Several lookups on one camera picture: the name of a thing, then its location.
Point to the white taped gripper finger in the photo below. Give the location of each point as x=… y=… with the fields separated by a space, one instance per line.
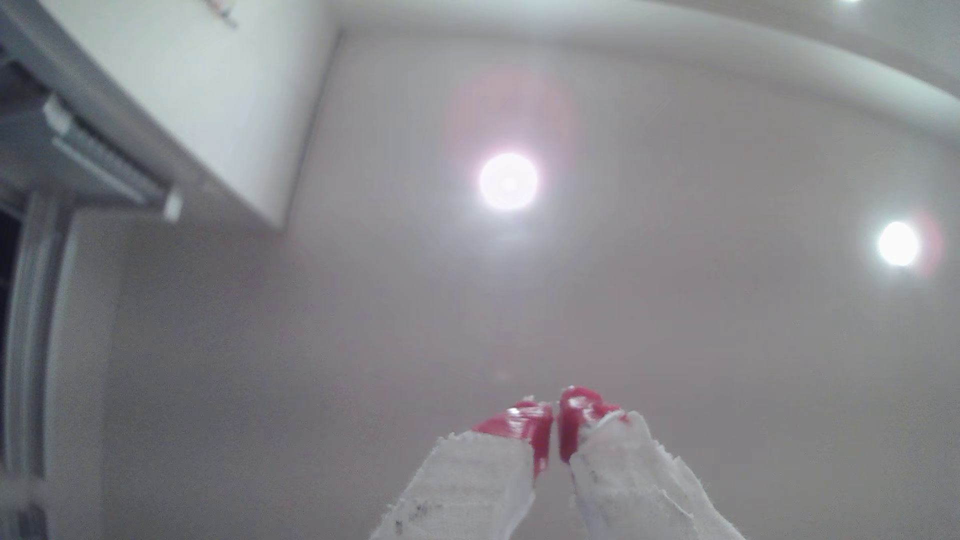
x=637 y=480
x=472 y=480

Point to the round ceiling lamp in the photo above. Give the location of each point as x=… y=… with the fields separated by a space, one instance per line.
x=898 y=244
x=508 y=181

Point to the white window frame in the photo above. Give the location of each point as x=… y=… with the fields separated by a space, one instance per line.
x=34 y=330

